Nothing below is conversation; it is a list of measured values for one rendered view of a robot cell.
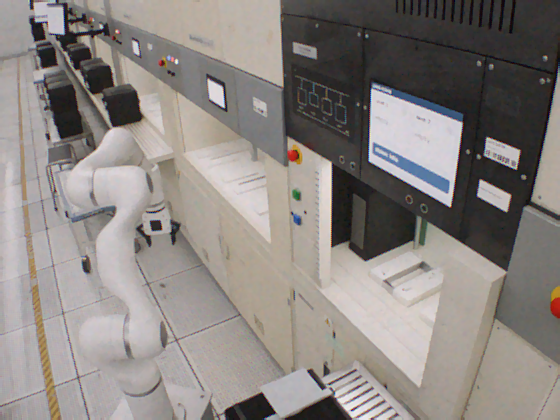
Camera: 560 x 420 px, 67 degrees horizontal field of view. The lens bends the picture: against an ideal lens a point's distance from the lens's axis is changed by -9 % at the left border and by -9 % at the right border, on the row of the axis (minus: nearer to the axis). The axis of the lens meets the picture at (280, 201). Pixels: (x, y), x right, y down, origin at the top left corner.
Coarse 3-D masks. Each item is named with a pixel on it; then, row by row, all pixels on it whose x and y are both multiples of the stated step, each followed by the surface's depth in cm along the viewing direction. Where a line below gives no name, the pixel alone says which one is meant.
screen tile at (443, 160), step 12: (420, 120) 97; (432, 120) 94; (432, 132) 95; (444, 132) 92; (456, 132) 89; (420, 144) 99; (444, 144) 93; (420, 156) 100; (432, 156) 97; (444, 156) 94; (444, 168) 95
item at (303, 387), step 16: (304, 368) 109; (272, 384) 105; (288, 384) 105; (304, 384) 104; (320, 384) 116; (256, 400) 114; (272, 400) 101; (288, 400) 101; (304, 400) 100; (320, 400) 101; (336, 400) 111; (240, 416) 108; (256, 416) 117; (272, 416) 105; (288, 416) 125; (304, 416) 126; (320, 416) 119; (336, 416) 111
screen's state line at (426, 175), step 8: (376, 144) 113; (376, 152) 114; (384, 152) 111; (392, 152) 108; (392, 160) 109; (400, 160) 107; (408, 160) 104; (400, 168) 107; (408, 168) 105; (416, 168) 103; (424, 168) 100; (416, 176) 103; (424, 176) 101; (432, 176) 99; (440, 176) 96; (432, 184) 99; (440, 184) 97; (448, 184) 95
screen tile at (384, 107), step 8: (376, 96) 107; (376, 104) 108; (384, 104) 106; (392, 104) 103; (400, 104) 101; (376, 112) 109; (384, 112) 107; (392, 112) 104; (400, 112) 102; (408, 112) 99; (392, 120) 105; (400, 120) 103; (408, 120) 100; (376, 128) 111; (384, 128) 108; (400, 128) 103; (408, 128) 101; (376, 136) 112; (384, 136) 109; (392, 136) 107; (400, 136) 104; (392, 144) 107; (400, 144) 105
